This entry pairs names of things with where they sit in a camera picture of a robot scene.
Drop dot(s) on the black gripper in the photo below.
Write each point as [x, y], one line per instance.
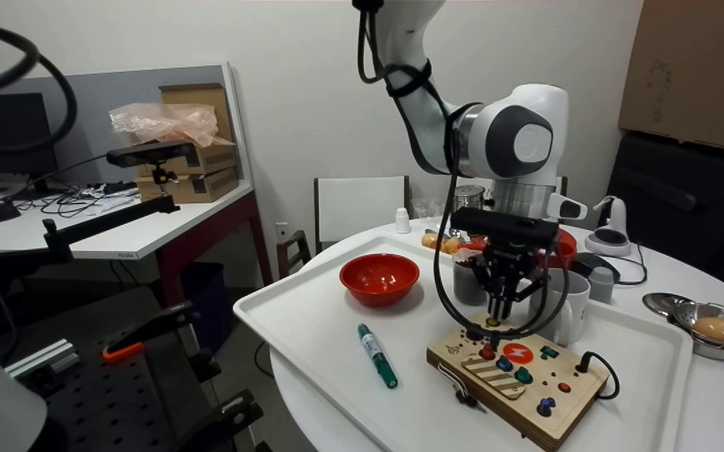
[510, 262]

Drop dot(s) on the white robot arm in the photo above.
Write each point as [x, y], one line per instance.
[521, 143]

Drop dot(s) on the wooden button board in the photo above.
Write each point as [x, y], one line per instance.
[540, 410]

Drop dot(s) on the grey cup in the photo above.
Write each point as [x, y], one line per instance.
[466, 284]

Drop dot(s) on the white mug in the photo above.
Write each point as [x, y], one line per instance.
[575, 310]

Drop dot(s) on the green bottle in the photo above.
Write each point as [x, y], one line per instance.
[564, 247]

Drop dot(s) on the yellow bread roll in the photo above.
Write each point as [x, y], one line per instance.
[433, 242]

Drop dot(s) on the grey small container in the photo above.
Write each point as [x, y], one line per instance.
[601, 284]

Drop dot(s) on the white device black base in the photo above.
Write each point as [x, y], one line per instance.
[613, 219]

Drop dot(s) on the red bowl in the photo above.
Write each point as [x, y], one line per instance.
[379, 281]

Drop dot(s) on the teal marker pen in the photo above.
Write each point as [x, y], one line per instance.
[379, 355]

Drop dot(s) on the metal strainer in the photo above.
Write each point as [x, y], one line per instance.
[664, 306]

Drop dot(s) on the white plastic tray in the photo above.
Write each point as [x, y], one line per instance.
[321, 335]

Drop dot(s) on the black cabinet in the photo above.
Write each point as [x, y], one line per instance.
[697, 203]

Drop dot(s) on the large cardboard box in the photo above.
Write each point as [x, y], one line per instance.
[689, 67]

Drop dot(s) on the flat cardboard box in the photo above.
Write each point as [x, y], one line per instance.
[203, 180]

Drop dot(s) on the tall cardboard box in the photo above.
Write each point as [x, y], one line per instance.
[213, 105]

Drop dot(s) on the pink plastic bag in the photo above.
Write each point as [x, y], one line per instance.
[164, 122]

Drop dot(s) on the white desk red legs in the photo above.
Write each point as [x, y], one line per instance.
[128, 240]

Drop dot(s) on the black workbench orange clamps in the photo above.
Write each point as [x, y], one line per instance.
[111, 410]

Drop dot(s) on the grey partition panel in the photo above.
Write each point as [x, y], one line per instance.
[95, 92]

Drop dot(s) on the black monitor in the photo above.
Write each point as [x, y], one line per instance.
[1, 134]

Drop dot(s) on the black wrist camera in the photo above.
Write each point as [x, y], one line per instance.
[503, 228]

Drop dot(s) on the black stereo camera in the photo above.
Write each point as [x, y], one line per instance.
[153, 154]

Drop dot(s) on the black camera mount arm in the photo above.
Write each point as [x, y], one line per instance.
[111, 219]

